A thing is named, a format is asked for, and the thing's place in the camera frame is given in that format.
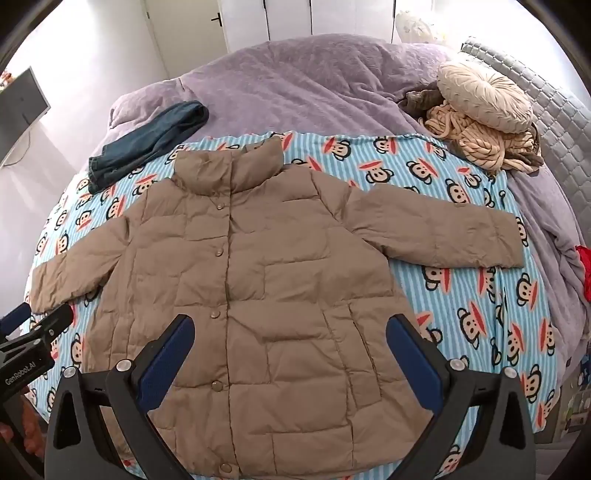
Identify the grey brown cloth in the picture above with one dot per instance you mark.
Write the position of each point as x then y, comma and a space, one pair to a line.
418, 101

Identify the tan puffer jacket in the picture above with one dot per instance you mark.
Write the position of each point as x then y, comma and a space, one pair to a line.
258, 295

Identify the grey quilted headboard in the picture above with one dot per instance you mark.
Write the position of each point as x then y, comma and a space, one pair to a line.
549, 106

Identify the wall mounted television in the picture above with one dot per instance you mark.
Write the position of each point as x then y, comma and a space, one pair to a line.
21, 110

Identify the white patterned plush cushion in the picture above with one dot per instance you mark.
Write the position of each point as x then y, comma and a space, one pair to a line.
418, 25

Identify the round cream pleated pillow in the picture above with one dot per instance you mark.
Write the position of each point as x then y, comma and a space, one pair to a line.
485, 99

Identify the beige chunky knit throw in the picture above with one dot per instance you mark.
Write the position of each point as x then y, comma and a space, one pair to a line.
475, 138

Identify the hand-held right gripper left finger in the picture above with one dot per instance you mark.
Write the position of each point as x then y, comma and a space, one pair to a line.
167, 355

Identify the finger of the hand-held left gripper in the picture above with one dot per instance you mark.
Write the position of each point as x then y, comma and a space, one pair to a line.
53, 323
14, 316

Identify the monkey print striped blanket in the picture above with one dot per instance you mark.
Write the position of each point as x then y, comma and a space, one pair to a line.
461, 194

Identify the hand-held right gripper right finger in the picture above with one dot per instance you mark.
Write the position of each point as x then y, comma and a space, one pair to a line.
411, 353

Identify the white door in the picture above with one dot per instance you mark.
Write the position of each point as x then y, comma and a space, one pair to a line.
242, 23

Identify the white wardrobe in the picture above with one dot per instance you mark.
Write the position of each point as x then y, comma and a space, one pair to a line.
328, 18

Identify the small decorations on television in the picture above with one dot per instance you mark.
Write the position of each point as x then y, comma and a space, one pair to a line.
4, 77

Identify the person's left hand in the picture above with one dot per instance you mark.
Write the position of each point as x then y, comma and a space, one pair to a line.
28, 427

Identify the purple fleece blanket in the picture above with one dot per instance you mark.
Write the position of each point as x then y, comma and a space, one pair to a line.
300, 87

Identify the red cloth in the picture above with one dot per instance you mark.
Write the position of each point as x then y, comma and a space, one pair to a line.
584, 272

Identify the blue jeans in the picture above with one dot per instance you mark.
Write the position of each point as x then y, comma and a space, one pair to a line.
147, 138

